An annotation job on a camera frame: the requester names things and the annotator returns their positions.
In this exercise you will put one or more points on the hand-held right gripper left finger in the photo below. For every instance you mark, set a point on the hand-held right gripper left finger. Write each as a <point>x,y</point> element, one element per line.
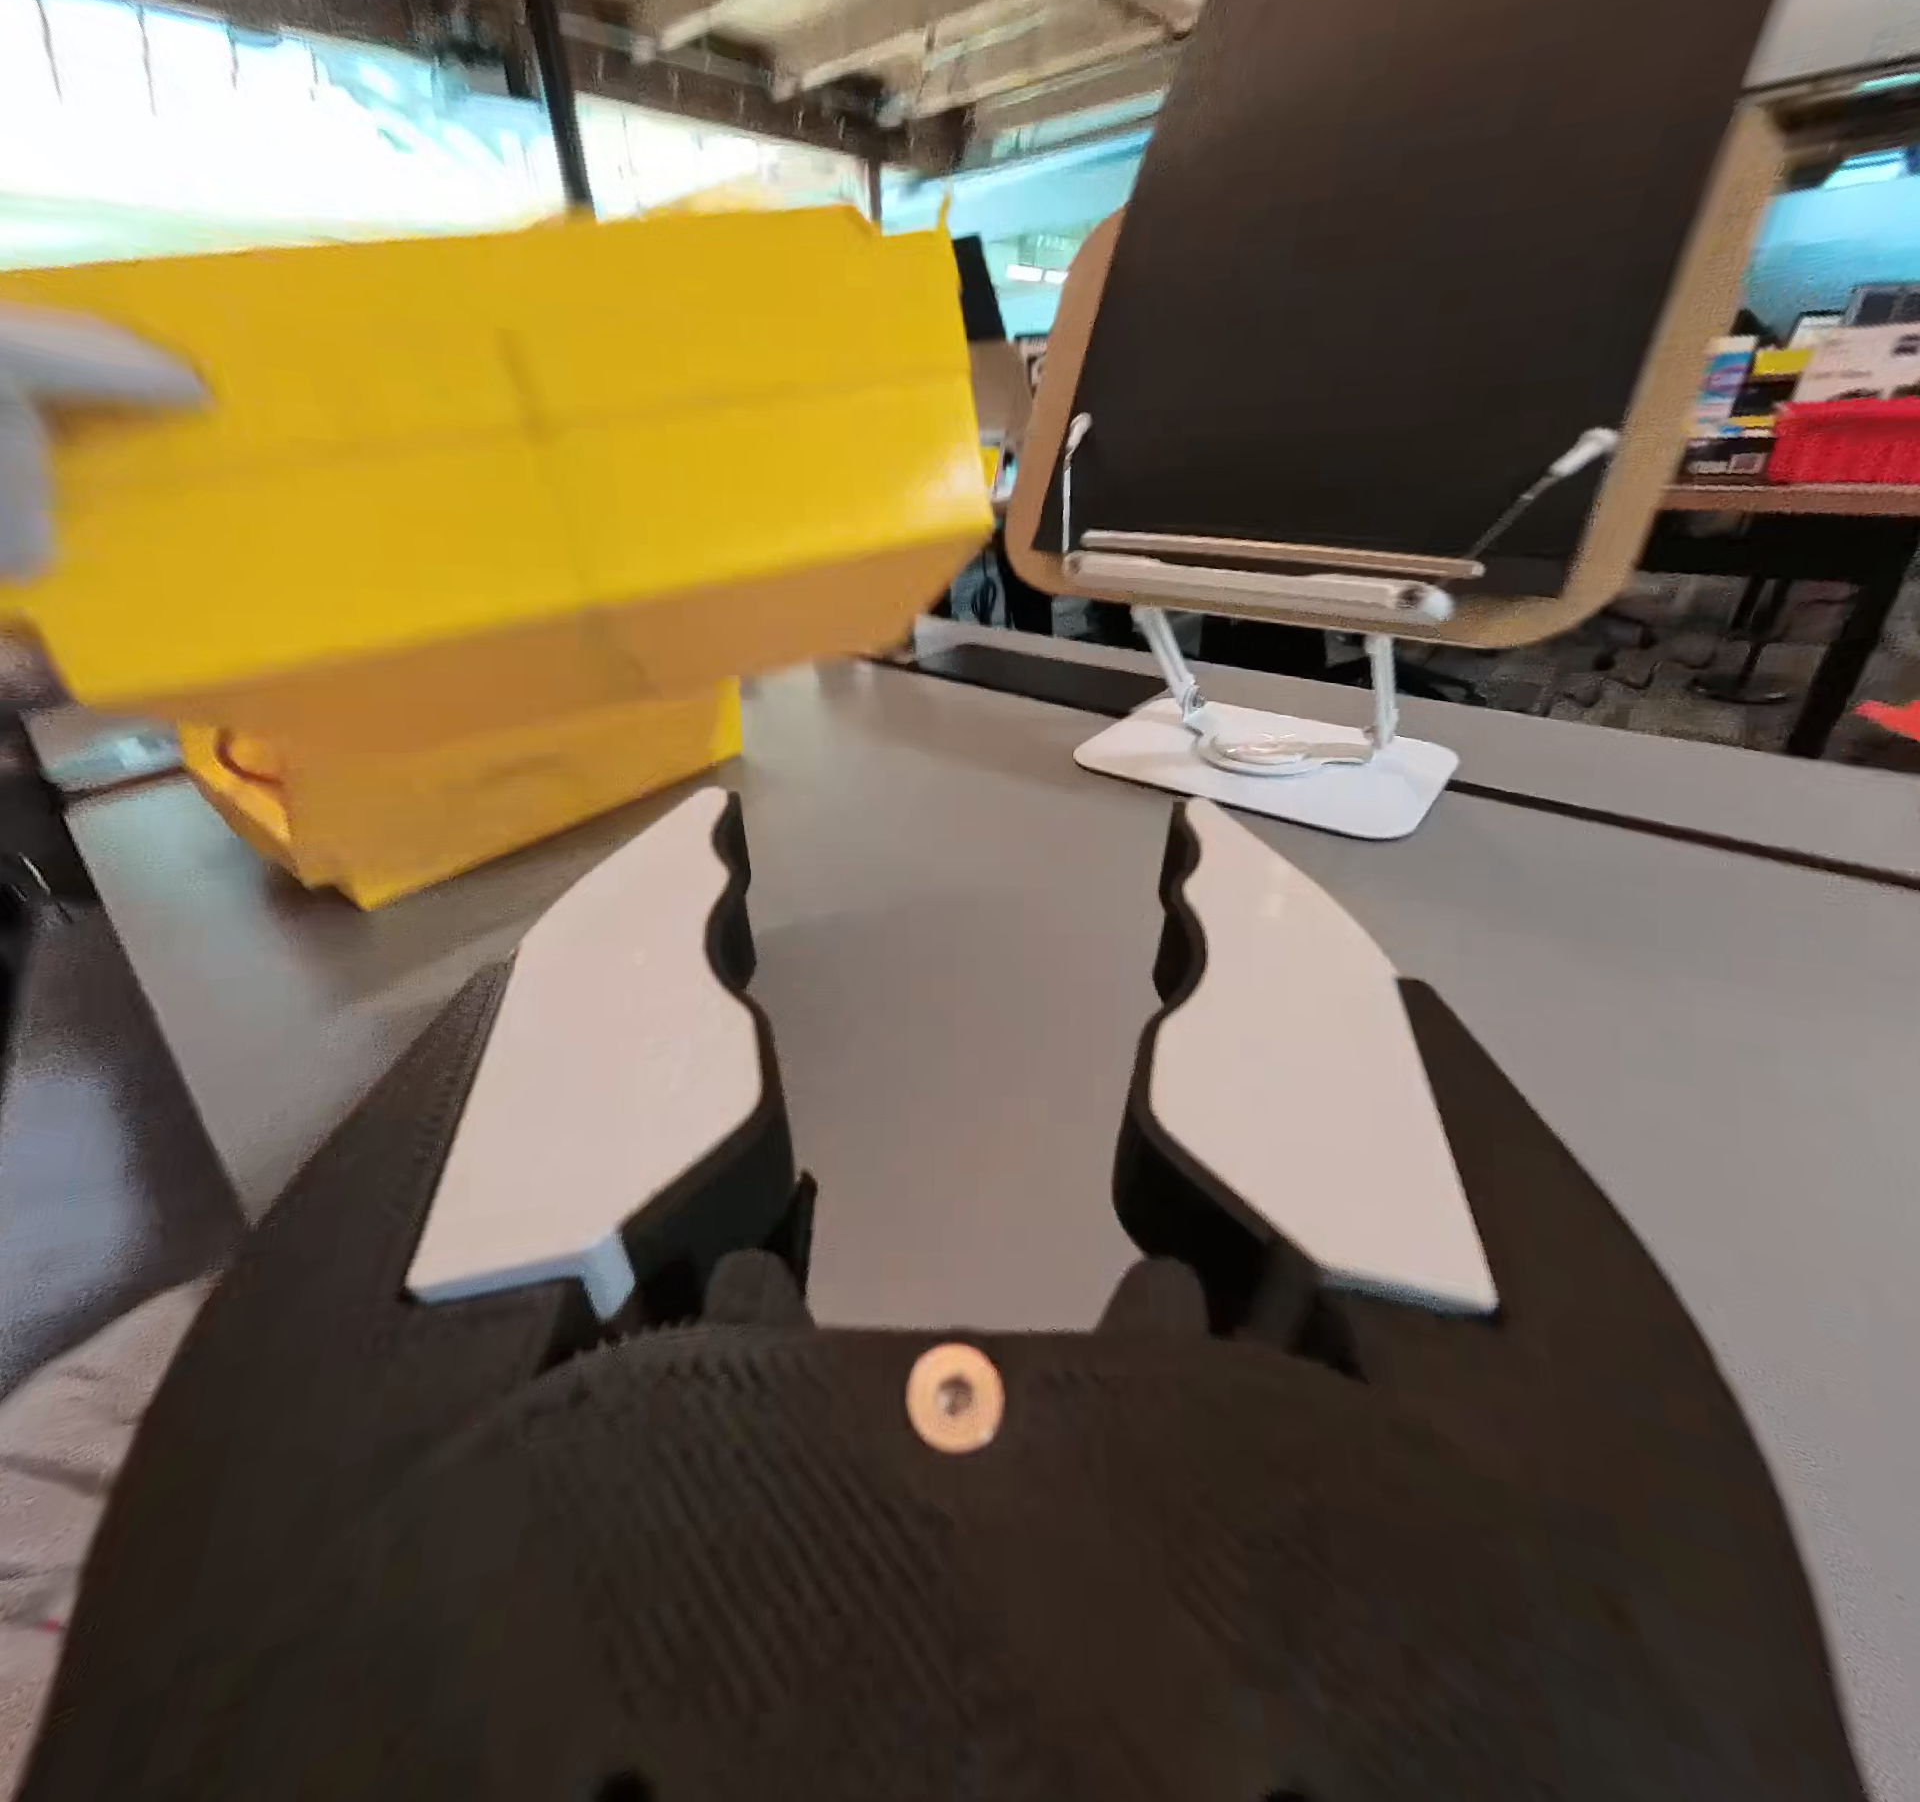
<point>599,1066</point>

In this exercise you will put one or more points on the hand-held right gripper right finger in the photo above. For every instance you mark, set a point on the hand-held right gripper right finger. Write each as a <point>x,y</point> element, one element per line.
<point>1304,1066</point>

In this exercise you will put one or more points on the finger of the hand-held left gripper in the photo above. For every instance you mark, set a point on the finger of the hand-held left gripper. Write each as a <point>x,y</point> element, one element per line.
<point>21,497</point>
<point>106,362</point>

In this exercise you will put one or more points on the grey desk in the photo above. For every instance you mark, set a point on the grey desk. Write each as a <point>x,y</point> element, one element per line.
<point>976,857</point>

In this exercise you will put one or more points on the yellow divided storage bin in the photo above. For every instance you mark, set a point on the yellow divided storage bin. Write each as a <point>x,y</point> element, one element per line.
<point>452,814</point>

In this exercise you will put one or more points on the black metal pole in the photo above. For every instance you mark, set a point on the black metal pole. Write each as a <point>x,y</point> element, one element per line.
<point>547,47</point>

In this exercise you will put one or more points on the person's grey sweatshirt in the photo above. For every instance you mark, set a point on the person's grey sweatshirt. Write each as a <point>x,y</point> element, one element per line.
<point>60,1458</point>

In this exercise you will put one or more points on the long wooden workbench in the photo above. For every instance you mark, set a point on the long wooden workbench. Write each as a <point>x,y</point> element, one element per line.
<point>1799,497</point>

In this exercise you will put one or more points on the computer monitor on stand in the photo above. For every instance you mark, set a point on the computer monitor on stand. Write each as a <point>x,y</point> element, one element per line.
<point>1352,257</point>

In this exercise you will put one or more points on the red plastic crate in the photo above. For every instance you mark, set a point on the red plastic crate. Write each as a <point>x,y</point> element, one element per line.
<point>1845,445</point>

